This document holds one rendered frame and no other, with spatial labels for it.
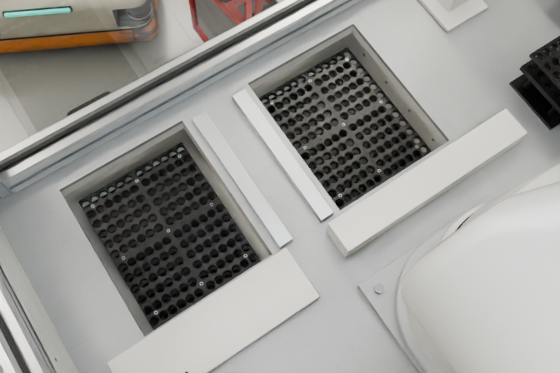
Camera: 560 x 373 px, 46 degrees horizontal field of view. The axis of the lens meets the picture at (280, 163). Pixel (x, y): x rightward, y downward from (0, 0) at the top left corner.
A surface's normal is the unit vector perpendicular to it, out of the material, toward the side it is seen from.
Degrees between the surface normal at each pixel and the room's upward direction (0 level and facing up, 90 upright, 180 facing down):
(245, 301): 0
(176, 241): 0
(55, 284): 0
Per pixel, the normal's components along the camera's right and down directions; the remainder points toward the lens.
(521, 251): -0.11, -0.28
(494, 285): -0.29, -0.15
